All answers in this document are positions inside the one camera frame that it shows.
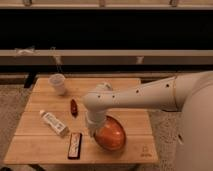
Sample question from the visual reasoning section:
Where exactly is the orange ceramic bowl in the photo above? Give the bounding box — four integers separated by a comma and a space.
94, 116, 126, 151

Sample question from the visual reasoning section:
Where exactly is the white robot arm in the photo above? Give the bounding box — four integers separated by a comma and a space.
83, 71, 213, 171

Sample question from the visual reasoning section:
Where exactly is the dark red small object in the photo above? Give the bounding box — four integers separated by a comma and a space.
70, 99, 78, 117

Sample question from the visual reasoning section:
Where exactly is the dark rectangular candy bar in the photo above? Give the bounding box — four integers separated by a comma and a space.
68, 133, 82, 159

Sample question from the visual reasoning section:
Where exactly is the white tube with label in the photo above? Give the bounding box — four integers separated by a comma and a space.
39, 110, 69, 137

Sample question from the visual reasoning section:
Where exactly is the wooden table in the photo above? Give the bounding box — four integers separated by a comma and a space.
4, 78, 158, 164

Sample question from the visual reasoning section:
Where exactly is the clear plastic cup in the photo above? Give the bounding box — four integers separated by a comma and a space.
48, 74, 66, 95

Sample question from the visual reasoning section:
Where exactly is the long wooden bench rail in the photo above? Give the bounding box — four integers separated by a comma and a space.
0, 49, 213, 65

